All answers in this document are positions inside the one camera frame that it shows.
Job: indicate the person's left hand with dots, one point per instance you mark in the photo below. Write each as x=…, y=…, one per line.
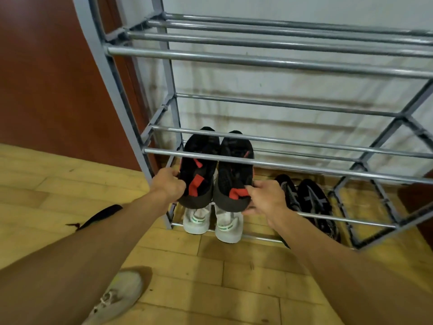
x=166, y=187

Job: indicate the person's right hand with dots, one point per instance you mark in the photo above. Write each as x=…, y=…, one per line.
x=269, y=199

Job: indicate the person's left thumb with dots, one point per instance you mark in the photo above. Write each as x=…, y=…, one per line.
x=174, y=172

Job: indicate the person's right thumb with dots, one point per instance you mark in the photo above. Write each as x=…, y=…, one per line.
x=254, y=190

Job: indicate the person's left forearm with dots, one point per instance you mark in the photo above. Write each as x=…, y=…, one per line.
x=77, y=263

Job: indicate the person's right forearm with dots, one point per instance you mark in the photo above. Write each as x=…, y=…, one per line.
x=345, y=277

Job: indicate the black and grey sneaker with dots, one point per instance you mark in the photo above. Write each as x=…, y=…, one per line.
x=318, y=203
x=289, y=192

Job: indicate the white sneaker with green stripe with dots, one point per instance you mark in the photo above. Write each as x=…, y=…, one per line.
x=228, y=228
x=196, y=221

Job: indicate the grey metal shoe rack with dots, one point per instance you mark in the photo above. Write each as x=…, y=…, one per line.
x=162, y=54

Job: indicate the person's white worn sneaker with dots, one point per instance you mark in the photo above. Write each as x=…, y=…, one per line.
x=116, y=297

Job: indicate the brown wooden door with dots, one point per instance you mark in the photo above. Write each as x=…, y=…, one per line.
x=47, y=71

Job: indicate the brown wooden furniture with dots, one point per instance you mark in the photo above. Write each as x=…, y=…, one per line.
x=417, y=203

